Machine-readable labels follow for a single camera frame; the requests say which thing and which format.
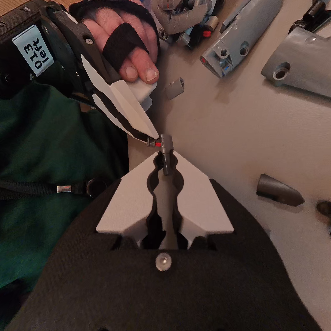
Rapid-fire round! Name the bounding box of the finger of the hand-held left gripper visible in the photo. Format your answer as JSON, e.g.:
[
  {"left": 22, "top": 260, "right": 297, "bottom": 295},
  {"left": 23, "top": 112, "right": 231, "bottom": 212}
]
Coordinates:
[
  {"left": 81, "top": 54, "right": 160, "bottom": 142},
  {"left": 92, "top": 93, "right": 150, "bottom": 143}
]

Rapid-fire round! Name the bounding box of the large grey lego panel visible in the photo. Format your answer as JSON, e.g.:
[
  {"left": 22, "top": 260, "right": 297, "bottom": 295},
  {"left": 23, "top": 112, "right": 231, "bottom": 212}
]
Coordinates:
[{"left": 261, "top": 26, "right": 331, "bottom": 99}]

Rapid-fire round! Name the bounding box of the black strap with metal buckle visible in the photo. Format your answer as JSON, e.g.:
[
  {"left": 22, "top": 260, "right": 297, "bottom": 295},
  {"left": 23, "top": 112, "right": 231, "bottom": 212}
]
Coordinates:
[{"left": 0, "top": 178, "right": 108, "bottom": 201}]

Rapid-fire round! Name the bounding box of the black lego propeller piece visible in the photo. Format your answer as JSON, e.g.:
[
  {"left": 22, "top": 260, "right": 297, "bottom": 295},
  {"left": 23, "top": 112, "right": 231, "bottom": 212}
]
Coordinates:
[{"left": 289, "top": 0, "right": 331, "bottom": 34}]

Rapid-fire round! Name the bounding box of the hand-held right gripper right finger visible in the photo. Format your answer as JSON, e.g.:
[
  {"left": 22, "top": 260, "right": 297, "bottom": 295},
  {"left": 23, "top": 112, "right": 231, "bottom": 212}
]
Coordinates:
[{"left": 171, "top": 150, "right": 235, "bottom": 249}]

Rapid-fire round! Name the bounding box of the person's left hand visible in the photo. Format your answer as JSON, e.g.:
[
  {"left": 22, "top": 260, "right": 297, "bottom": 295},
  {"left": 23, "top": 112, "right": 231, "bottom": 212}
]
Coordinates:
[{"left": 82, "top": 0, "right": 160, "bottom": 84}]

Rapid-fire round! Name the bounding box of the person's left forearm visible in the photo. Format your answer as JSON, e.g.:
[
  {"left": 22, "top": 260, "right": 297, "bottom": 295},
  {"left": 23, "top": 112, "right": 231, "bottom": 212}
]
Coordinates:
[{"left": 68, "top": 0, "right": 145, "bottom": 24}]

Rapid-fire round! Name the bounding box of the dark grey curved lego piece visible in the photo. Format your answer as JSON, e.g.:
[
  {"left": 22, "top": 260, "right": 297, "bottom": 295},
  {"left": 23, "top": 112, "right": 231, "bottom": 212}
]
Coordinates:
[{"left": 256, "top": 173, "right": 305, "bottom": 207}]

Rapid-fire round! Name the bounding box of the black lego pin connector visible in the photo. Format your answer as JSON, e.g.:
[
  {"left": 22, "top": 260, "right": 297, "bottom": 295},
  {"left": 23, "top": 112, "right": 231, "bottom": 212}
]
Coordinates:
[{"left": 317, "top": 200, "right": 331, "bottom": 229}]

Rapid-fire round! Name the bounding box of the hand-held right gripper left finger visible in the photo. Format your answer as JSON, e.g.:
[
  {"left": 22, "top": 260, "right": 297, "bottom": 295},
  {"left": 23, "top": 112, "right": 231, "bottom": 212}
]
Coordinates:
[{"left": 96, "top": 152, "right": 166, "bottom": 249}]

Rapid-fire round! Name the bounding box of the grey lego panel assembly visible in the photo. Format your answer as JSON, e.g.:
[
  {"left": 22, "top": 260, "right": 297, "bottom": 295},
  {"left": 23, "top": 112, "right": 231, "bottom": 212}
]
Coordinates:
[{"left": 200, "top": 0, "right": 284, "bottom": 79}]

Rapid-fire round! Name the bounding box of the small light grey lego block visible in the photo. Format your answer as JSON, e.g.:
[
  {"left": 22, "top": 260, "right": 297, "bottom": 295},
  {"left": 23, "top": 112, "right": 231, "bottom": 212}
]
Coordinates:
[{"left": 165, "top": 77, "right": 185, "bottom": 100}]

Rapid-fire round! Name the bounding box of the multicoloured lego model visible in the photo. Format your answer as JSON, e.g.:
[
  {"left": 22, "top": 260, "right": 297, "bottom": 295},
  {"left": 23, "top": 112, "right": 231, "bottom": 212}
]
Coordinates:
[{"left": 151, "top": 0, "right": 220, "bottom": 50}]

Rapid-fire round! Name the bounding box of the dark grey lego axle connector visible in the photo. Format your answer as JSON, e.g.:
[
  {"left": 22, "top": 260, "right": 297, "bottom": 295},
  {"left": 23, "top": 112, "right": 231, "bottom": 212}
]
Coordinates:
[{"left": 160, "top": 134, "right": 177, "bottom": 177}]

